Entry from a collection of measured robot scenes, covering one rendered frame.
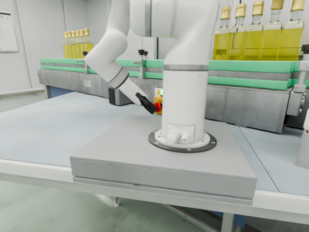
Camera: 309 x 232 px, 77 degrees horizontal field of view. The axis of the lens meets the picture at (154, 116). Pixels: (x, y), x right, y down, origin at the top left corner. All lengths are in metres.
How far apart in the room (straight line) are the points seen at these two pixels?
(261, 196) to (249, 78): 0.40
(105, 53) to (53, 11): 6.14
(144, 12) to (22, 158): 0.42
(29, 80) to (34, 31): 1.32
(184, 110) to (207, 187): 0.15
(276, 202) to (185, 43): 0.33
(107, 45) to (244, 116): 0.49
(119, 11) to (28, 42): 5.71
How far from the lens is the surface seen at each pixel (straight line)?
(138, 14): 0.39
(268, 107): 0.69
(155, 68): 0.89
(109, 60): 0.64
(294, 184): 0.47
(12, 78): 6.22
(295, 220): 0.53
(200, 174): 0.33
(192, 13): 0.39
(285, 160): 0.55
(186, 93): 0.38
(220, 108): 0.73
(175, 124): 0.40
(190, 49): 0.38
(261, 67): 0.70
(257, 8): 0.84
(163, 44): 1.23
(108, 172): 0.37
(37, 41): 6.45
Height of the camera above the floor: 0.98
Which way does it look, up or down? 17 degrees down
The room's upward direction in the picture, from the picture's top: straight up
